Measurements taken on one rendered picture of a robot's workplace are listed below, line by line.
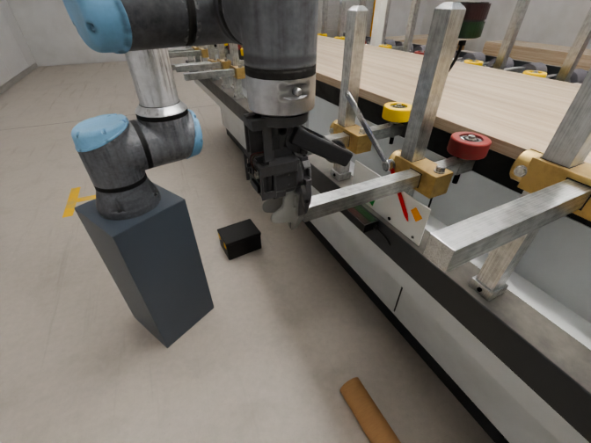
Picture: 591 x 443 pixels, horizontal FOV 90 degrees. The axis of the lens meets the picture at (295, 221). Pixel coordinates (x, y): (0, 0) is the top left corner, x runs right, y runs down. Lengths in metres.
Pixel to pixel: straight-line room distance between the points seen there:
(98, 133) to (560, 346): 1.08
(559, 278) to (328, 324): 0.86
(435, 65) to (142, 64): 0.71
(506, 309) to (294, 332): 0.89
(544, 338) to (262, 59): 0.61
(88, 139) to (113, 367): 0.89
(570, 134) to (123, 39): 0.55
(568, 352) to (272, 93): 0.60
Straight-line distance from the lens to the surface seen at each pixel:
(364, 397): 1.18
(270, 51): 0.38
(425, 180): 0.66
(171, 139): 1.00
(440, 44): 0.63
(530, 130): 0.91
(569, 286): 0.86
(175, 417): 1.29
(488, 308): 0.66
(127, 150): 0.98
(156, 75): 0.97
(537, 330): 0.67
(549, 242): 0.83
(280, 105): 0.39
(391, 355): 1.36
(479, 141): 0.76
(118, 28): 0.43
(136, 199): 1.04
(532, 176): 0.55
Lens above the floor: 1.15
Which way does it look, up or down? 37 degrees down
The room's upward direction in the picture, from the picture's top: straight up
